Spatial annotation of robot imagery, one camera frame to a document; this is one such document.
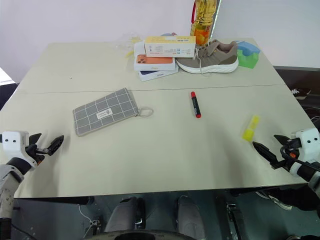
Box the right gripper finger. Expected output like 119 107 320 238
252 141 279 169
273 134 293 146

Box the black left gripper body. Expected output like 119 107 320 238
24 143 49 164

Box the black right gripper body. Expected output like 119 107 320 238
276 138 301 171

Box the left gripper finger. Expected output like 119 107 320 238
47 134 65 157
28 132 43 146

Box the grey checked pouch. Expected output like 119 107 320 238
72 87 155 138

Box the yellow highlighter pen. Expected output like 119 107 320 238
241 114 261 142

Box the dark and white floor sneaker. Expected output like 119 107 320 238
254 188 294 211

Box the black chair with white top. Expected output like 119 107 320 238
0 66 19 112

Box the dark brown side furniture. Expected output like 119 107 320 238
273 65 320 132

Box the red and black marker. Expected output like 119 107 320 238
190 91 203 119

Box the green foam block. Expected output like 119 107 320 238
236 48 260 70

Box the grey left robot leg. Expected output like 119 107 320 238
104 196 146 234

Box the blue foam block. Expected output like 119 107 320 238
236 40 261 57

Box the taupe sneaker with white sole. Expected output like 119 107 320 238
175 38 240 75

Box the blue phone picture box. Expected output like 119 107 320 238
136 66 180 83

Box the clear plastic bag with yellow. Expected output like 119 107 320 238
114 31 146 60

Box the orange phone picture box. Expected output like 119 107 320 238
133 41 179 72

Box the yellow cooking oil bottle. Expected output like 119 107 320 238
189 0 219 47

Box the white and yellow carton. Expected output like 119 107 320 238
143 35 197 59

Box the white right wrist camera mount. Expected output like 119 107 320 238
291 128 320 164

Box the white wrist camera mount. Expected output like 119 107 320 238
291 128 320 164
0 130 41 171

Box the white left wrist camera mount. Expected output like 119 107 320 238
0 130 41 171

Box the black table frame leg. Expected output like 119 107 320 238
215 194 247 240

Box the white cable under table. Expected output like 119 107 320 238
78 202 101 239

